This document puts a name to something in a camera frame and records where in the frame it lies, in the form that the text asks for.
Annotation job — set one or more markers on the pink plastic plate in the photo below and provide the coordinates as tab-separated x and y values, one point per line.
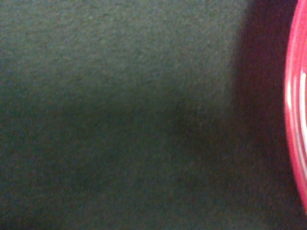
295	98

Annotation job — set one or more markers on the black tablecloth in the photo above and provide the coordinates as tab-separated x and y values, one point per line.
145	115

